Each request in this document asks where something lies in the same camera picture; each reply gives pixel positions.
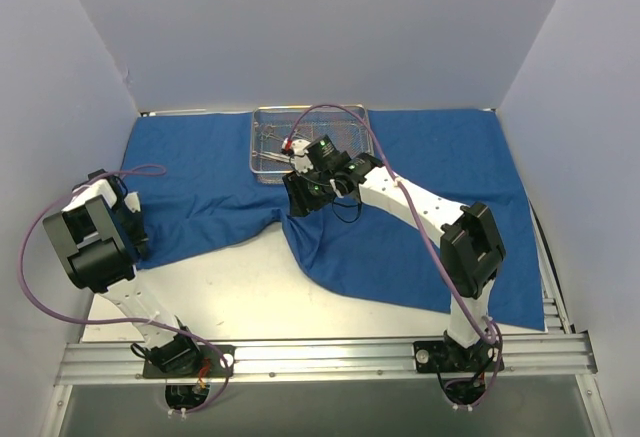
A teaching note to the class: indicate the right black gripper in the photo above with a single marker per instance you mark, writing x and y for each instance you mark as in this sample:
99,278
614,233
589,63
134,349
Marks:
297,197

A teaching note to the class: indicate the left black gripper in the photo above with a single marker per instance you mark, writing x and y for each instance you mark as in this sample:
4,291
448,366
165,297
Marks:
138,237

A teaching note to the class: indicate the wire mesh instrument tray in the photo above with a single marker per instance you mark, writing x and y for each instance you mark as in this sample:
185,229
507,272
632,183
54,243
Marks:
344,128

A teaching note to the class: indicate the blue surgical wrap cloth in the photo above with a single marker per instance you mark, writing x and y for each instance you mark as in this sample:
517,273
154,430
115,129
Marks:
208,200

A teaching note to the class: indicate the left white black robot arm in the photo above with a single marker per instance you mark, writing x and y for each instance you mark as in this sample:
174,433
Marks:
99,238

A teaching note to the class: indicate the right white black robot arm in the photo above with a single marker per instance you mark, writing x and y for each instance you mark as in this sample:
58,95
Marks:
463,240

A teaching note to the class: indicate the steel tweezers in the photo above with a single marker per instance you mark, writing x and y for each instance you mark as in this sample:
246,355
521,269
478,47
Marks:
272,156

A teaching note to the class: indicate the steel forceps left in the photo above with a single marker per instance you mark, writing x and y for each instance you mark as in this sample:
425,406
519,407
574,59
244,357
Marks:
269,132

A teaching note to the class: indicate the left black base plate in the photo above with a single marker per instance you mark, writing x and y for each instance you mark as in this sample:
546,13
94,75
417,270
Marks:
219,365

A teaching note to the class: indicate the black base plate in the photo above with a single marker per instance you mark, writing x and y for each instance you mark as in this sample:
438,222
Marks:
446,356
219,365

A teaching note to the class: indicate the aluminium front rail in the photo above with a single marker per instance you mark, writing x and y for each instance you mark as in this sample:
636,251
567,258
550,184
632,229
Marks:
328,360

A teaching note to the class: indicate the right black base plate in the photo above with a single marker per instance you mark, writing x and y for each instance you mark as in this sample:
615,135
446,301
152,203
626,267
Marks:
446,356

